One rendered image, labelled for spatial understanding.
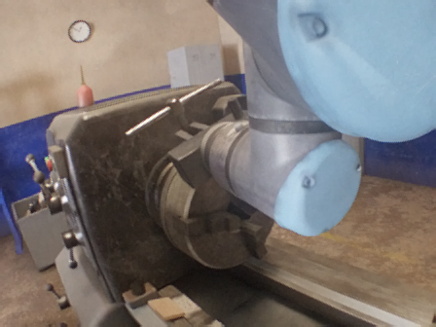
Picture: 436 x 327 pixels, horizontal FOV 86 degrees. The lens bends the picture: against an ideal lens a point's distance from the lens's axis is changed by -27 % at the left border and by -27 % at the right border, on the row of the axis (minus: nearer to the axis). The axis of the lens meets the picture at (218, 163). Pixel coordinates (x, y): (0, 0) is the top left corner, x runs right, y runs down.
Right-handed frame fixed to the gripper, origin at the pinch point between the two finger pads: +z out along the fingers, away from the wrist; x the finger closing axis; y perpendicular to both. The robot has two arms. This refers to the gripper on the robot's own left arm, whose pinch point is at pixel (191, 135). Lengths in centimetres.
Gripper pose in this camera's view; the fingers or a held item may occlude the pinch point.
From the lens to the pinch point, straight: 54.0
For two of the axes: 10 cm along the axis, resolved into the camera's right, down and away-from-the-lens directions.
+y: -4.1, -8.2, -4.1
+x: -8.1, 5.3, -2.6
